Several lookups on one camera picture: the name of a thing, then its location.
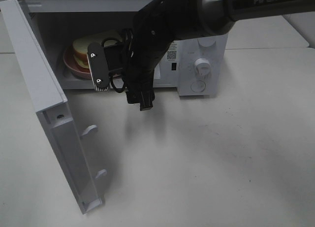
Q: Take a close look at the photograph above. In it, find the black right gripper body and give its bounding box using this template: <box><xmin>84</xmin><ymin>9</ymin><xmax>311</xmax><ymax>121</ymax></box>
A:
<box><xmin>123</xmin><ymin>34</ymin><xmax>172</xmax><ymax>89</ymax></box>

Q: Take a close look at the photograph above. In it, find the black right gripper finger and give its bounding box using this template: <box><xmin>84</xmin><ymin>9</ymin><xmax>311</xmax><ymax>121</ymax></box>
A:
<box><xmin>126</xmin><ymin>88</ymin><xmax>140</xmax><ymax>104</ymax></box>
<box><xmin>139</xmin><ymin>87</ymin><xmax>155</xmax><ymax>111</ymax></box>

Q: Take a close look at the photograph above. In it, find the round white door-release button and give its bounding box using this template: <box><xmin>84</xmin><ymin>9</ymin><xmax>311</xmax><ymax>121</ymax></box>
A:
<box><xmin>190</xmin><ymin>80</ymin><xmax>206</xmax><ymax>93</ymax></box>

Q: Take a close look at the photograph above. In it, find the white bread sandwich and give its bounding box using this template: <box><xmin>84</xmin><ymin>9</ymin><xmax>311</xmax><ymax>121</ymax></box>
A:
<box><xmin>72</xmin><ymin>30</ymin><xmax>122</xmax><ymax>72</ymax></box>

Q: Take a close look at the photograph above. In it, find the pink round plate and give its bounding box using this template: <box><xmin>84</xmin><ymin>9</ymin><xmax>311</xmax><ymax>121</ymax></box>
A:
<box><xmin>63</xmin><ymin>46</ymin><xmax>92</xmax><ymax>80</ymax></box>

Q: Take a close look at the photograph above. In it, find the white microwave door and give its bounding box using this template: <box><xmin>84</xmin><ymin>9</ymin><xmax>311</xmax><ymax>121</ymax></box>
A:
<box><xmin>0</xmin><ymin>0</ymin><xmax>103</xmax><ymax>214</ymax></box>

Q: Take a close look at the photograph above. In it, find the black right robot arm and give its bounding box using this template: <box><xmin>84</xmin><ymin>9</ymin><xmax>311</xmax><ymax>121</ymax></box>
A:
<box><xmin>123</xmin><ymin>0</ymin><xmax>315</xmax><ymax>110</ymax></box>

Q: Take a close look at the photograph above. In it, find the white warning label sticker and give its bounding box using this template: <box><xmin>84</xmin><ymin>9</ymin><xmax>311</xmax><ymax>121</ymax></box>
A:
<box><xmin>166</xmin><ymin>41</ymin><xmax>178</xmax><ymax>62</ymax></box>

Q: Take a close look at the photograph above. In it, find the white microwave oven body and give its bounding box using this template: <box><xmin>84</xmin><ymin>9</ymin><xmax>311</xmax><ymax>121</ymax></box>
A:
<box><xmin>24</xmin><ymin>0</ymin><xmax>227</xmax><ymax>97</ymax></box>

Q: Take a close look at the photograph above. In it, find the lower white timer knob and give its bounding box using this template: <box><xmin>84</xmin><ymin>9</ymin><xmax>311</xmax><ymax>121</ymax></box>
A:
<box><xmin>194</xmin><ymin>58</ymin><xmax>211</xmax><ymax>76</ymax></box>

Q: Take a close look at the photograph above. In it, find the upper white power knob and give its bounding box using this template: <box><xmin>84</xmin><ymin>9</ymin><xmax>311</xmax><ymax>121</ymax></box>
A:
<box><xmin>197</xmin><ymin>37</ymin><xmax>216</xmax><ymax>47</ymax></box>

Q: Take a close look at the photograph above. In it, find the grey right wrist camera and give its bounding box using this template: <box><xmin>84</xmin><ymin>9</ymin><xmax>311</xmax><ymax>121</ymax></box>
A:
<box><xmin>87</xmin><ymin>42</ymin><xmax>123</xmax><ymax>92</ymax></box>

